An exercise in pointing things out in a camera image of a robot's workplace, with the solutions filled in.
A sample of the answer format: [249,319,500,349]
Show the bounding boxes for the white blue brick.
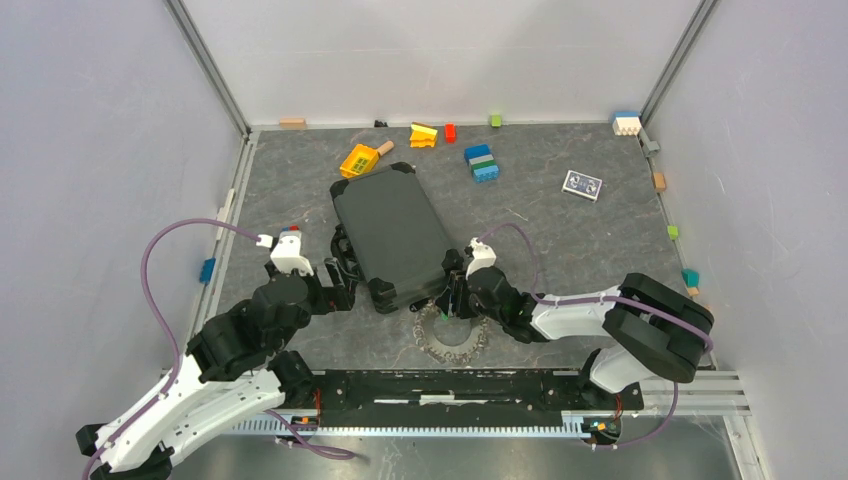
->
[611,111,642,136]

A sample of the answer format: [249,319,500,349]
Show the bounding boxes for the blue green stacked bricks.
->
[463,144,500,183]

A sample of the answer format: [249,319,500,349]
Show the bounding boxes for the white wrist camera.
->
[256,230,314,278]
[465,237,497,278]

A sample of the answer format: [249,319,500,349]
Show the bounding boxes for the blue block at left wall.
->
[198,257,216,285]

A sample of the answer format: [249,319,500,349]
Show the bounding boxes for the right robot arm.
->
[435,267,715,408]

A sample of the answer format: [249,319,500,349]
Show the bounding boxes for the teal block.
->
[681,268,700,288]

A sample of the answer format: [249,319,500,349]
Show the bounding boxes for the white cable duct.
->
[224,414,590,440]

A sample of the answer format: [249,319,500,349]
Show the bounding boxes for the yellow toy window block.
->
[339,144,380,178]

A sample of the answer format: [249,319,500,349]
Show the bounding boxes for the orange wooden block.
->
[652,172,667,193]

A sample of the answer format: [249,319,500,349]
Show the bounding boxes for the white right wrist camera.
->
[465,237,497,278]

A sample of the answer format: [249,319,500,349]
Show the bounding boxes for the wooden peg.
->
[377,140,395,156]

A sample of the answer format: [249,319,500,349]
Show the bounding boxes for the dark grey hard case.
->
[329,162,464,314]

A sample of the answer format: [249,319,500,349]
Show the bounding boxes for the tan wooden block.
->
[278,118,307,130]

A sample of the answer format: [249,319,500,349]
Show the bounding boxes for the red small block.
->
[444,123,457,144]

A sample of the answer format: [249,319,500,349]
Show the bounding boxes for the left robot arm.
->
[76,260,357,479]

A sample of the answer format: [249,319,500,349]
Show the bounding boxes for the metal disc keyring with rings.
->
[413,301,488,365]

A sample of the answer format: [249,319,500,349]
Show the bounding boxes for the blue playing card box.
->
[562,170,603,202]

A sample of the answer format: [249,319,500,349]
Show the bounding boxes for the grey brick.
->
[639,139,661,158]

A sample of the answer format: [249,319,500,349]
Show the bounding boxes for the yellow orange wedge blocks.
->
[409,122,438,148]

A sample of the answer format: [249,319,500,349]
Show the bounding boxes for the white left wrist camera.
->
[256,230,314,278]

